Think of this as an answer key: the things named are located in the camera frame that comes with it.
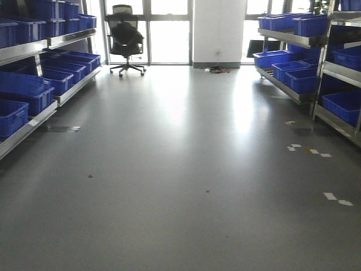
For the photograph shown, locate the black office chair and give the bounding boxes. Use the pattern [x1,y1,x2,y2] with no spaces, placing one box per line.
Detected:
[105,4,146,77]

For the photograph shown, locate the right steel shelving rack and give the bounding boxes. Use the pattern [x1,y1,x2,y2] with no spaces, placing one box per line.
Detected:
[252,12,328,104]

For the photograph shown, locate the steel shelving rack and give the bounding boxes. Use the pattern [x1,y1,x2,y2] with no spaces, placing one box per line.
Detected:
[1,1,102,156]
[252,12,328,104]

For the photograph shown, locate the left steel shelving rack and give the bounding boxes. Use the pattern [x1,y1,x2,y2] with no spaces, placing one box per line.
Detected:
[1,1,102,156]

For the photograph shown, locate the near right steel rack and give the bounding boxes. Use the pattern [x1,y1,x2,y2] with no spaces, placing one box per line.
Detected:
[311,1,360,146]

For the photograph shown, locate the cables on floor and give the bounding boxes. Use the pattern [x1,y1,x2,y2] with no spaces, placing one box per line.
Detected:
[197,65,232,75]

